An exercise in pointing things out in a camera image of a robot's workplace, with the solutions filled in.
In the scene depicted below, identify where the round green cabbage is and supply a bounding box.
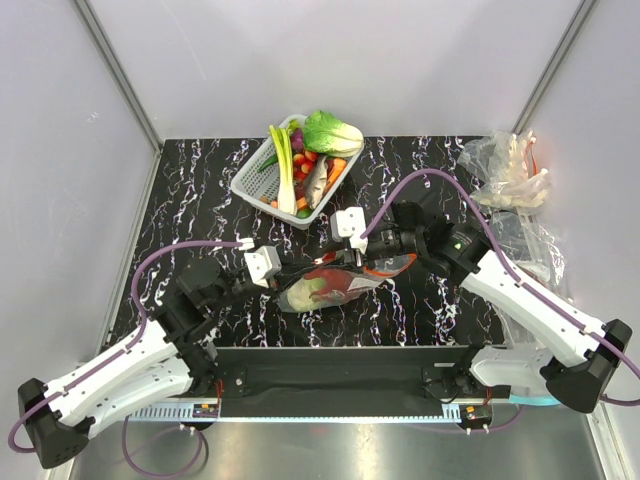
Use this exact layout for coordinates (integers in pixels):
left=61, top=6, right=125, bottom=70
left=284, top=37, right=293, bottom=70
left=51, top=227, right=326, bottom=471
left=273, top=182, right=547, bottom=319
left=282, top=278, right=325, bottom=313

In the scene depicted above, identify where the red toy lobster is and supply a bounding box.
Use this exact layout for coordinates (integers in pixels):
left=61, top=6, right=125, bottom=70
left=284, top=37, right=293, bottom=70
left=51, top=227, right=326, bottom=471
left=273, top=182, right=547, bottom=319
left=303, top=268, right=392, bottom=303

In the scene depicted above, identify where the clear zip bag orange zipper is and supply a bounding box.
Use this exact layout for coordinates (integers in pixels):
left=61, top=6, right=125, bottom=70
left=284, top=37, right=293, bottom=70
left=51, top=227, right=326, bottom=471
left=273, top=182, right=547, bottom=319
left=276, top=254, right=417, bottom=313

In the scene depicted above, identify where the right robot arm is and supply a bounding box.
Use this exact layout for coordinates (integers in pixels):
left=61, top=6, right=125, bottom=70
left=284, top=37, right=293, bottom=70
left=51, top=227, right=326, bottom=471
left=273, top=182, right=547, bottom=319
left=362, top=202, right=632, bottom=413

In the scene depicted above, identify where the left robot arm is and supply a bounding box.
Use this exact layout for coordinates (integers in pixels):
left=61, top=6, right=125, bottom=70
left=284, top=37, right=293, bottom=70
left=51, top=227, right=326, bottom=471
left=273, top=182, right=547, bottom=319
left=18, top=248, right=281, bottom=469

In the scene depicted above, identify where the teal zip bag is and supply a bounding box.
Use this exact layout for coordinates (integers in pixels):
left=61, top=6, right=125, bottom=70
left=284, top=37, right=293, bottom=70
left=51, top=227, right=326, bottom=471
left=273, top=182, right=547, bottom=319
left=509, top=393, right=560, bottom=407

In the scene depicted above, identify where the small green lime toy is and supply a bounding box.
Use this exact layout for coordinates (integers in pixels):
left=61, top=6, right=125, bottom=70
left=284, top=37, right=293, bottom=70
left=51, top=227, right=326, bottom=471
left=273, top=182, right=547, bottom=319
left=296, top=208, right=313, bottom=219

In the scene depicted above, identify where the orange carrot piece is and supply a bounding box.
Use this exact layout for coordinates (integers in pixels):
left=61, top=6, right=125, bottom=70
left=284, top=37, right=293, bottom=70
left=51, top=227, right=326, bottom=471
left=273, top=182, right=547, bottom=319
left=326, top=158, right=347, bottom=189

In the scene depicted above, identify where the grey toy fish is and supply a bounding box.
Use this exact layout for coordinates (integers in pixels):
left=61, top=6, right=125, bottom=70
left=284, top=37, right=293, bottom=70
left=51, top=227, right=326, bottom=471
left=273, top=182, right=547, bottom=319
left=305, top=155, right=329, bottom=210

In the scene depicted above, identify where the white plastic basket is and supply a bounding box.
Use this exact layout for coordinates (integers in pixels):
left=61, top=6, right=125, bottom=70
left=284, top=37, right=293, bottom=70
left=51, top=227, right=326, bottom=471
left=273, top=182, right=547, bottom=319
left=231, top=110, right=364, bottom=230

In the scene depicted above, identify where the red lychee cluster toy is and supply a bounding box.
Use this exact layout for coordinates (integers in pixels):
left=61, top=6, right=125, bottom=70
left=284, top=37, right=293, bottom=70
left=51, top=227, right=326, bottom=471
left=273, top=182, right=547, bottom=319
left=293, top=150, right=318, bottom=183

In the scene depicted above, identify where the napa cabbage toy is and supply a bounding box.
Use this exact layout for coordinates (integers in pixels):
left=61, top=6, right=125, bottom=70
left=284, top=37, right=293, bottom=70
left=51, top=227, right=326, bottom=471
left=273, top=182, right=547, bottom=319
left=303, top=110, right=364, bottom=158

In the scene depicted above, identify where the green chili pepper toy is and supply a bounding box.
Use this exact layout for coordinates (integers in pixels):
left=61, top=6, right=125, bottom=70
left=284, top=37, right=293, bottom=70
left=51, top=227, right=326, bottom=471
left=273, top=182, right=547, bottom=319
left=257, top=154, right=279, bottom=173

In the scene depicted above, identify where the pile of clear bags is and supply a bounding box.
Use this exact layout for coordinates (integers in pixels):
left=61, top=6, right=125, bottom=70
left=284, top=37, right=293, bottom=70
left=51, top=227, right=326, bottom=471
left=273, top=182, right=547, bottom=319
left=456, top=129, right=576, bottom=361

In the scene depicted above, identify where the purple onion toy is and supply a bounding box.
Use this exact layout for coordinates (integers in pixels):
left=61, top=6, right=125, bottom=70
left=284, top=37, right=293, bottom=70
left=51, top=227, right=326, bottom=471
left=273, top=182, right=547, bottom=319
left=290, top=128, right=304, bottom=152

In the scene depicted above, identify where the green leek toy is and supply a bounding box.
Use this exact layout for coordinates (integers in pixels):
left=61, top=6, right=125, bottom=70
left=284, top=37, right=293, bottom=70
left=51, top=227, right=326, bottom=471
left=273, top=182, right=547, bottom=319
left=269, top=125, right=297, bottom=215

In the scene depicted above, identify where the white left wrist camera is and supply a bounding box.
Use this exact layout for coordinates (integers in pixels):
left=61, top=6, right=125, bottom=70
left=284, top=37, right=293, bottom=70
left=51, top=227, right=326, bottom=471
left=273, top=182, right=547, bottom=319
left=244, top=246, right=282, bottom=288

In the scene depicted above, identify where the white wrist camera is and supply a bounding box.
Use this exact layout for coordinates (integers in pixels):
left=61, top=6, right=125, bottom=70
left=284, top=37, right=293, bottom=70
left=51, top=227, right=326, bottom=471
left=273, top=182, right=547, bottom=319
left=330, top=206, right=368, bottom=254
left=244, top=246, right=282, bottom=288

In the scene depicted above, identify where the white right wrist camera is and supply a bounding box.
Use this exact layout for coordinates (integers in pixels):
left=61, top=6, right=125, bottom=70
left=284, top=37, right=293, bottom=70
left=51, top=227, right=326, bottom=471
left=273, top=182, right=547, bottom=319
left=330, top=206, right=368, bottom=254

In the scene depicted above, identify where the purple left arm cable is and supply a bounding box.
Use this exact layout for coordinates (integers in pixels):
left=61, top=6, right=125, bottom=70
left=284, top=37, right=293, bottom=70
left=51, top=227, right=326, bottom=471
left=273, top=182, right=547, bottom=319
left=7, top=238, right=256, bottom=455

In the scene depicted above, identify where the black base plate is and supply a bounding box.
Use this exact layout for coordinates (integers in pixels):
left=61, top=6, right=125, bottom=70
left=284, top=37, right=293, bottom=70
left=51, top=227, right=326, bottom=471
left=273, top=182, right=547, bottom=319
left=157, top=344, right=506, bottom=401

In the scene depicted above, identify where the white slotted cable duct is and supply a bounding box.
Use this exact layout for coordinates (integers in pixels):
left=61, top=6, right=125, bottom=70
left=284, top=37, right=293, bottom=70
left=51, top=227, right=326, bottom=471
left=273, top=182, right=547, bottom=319
left=130, top=401, right=461, bottom=424

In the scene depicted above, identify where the purple floor cable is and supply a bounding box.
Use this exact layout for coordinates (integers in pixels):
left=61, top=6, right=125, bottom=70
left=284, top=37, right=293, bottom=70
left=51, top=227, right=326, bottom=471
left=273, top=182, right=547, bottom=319
left=121, top=414, right=209, bottom=475

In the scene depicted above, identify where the aluminium frame post left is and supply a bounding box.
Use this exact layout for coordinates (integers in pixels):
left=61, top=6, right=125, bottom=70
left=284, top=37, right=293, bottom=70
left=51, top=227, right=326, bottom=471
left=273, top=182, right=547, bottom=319
left=71, top=0, right=164, bottom=154

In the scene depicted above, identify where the aluminium frame post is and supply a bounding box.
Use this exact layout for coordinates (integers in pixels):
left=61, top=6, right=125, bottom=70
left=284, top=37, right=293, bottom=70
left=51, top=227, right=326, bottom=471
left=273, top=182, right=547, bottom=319
left=71, top=0, right=164, bottom=154
left=512, top=0, right=599, bottom=135

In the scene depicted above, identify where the aluminium frame post right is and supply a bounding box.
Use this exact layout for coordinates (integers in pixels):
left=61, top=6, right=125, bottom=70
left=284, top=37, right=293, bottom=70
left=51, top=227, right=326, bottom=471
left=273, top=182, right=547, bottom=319
left=512, top=0, right=599, bottom=135

